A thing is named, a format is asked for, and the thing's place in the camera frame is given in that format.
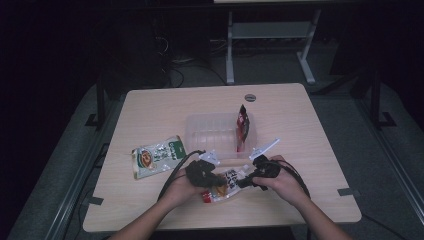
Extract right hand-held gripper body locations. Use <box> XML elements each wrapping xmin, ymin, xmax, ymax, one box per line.
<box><xmin>248</xmin><ymin>137</ymin><xmax>282</xmax><ymax>180</ymax></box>

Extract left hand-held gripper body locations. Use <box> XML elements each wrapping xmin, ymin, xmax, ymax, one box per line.
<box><xmin>184</xmin><ymin>149</ymin><xmax>221</xmax><ymax>188</ymax></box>

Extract red and white snack packet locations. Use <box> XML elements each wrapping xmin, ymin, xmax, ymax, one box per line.
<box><xmin>200</xmin><ymin>164</ymin><xmax>252</xmax><ymax>205</ymax></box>

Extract clear plastic container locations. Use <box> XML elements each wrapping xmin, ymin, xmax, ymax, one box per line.
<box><xmin>184</xmin><ymin>111</ymin><xmax>259</xmax><ymax>160</ymax></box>

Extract red and black snack packet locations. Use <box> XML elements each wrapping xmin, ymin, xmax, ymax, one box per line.
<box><xmin>235</xmin><ymin>103</ymin><xmax>251</xmax><ymax>154</ymax></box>

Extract person's right hand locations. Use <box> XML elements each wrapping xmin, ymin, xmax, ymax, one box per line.
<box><xmin>252</xmin><ymin>154</ymin><xmax>310</xmax><ymax>208</ymax></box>

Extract person's left hand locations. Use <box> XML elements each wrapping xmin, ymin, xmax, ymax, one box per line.
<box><xmin>161</xmin><ymin>167</ymin><xmax>208</xmax><ymax>210</ymax></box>

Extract green and white snack packet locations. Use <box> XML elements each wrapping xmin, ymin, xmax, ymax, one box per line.
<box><xmin>130</xmin><ymin>134</ymin><xmax>188</xmax><ymax>181</ymax></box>

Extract black metal stand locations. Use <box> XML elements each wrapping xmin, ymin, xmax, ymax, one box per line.
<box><xmin>369</xmin><ymin>68</ymin><xmax>398</xmax><ymax>130</ymax></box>
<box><xmin>84</xmin><ymin>74</ymin><xmax>108</xmax><ymax>130</ymax></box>

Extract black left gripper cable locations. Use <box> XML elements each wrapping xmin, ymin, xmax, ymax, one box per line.
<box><xmin>156</xmin><ymin>149</ymin><xmax>206</xmax><ymax>202</ymax></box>

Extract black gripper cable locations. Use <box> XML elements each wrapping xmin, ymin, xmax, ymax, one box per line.
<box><xmin>274</xmin><ymin>159</ymin><xmax>312</xmax><ymax>201</ymax></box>
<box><xmin>156</xmin><ymin>149</ymin><xmax>206</xmax><ymax>202</ymax></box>

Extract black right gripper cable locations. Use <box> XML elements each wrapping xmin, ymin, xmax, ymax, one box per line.
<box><xmin>274</xmin><ymin>159</ymin><xmax>312</xmax><ymax>201</ymax></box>

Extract black floor cables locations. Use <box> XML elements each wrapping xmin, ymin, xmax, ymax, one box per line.
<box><xmin>156</xmin><ymin>29</ymin><xmax>228</xmax><ymax>88</ymax></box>

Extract black floor cable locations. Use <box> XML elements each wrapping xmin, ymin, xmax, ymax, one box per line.
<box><xmin>361</xmin><ymin>213</ymin><xmax>410</xmax><ymax>240</ymax></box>

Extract white metal desk frame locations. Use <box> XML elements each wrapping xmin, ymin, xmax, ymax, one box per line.
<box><xmin>225</xmin><ymin>8</ymin><xmax>323</xmax><ymax>85</ymax></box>

